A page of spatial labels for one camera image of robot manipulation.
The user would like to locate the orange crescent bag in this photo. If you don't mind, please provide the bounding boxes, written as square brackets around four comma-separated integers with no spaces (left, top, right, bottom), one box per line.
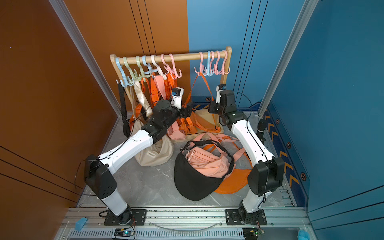
[179,73,221,135]
[215,167,251,195]

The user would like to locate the pink waist bag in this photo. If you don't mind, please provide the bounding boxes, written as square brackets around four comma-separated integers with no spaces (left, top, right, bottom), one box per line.
[193,132,251,161]
[185,147,232,179]

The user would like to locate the black crescent bag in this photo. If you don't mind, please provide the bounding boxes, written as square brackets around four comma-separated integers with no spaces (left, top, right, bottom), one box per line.
[174,140,235,201]

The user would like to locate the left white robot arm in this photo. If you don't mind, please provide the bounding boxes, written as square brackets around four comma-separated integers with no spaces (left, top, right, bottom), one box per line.
[84,100,193,225]

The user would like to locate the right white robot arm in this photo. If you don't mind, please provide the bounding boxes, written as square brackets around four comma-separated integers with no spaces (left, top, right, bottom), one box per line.
[209,85,285,225]

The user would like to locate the pink bag middle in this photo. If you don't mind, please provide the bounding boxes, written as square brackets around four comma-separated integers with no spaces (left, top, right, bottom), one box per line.
[154,76,186,140]

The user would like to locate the pink hook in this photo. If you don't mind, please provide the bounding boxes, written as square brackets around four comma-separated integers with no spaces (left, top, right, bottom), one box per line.
[211,51,222,75]
[220,50,230,76]

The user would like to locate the pink hook rightmost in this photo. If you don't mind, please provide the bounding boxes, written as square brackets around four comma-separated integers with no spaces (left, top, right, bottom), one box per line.
[220,50,230,76]

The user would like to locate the beige crescent bag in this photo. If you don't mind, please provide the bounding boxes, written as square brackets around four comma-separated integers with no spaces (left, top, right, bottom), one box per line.
[130,81,174,167]

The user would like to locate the light blue hook leftmost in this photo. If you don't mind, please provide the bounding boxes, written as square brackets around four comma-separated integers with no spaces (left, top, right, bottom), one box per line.
[115,57,134,88]

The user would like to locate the wooden clothes rack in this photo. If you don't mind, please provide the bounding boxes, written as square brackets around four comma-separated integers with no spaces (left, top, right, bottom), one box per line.
[110,47,232,120]

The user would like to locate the circuit board right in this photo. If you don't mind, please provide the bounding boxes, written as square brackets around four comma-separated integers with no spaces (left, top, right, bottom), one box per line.
[243,228,265,240]

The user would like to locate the green circuit board left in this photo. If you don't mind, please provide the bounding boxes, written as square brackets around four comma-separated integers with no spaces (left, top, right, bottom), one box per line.
[114,228,136,240]

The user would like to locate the blue sponge block left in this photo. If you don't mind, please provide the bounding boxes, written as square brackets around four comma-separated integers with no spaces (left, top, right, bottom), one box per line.
[75,218,88,231]

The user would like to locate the blue cloth right corner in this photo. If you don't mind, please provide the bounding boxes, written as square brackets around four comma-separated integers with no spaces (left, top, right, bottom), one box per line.
[298,230,311,240]

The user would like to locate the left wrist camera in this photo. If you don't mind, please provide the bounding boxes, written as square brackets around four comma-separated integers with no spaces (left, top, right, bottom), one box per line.
[171,87,184,110]

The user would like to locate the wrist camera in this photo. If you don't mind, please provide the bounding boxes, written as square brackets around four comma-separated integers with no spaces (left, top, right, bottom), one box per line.
[216,84,227,104]
[171,87,184,110]

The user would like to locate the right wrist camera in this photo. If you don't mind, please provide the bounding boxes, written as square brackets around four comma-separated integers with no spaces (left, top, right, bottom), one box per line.
[216,84,227,104]

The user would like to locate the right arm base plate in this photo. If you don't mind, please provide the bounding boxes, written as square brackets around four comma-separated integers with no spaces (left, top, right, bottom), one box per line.
[225,209,268,226]

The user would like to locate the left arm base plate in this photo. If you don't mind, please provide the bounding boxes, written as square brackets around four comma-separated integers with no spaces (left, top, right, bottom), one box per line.
[99,209,147,226]

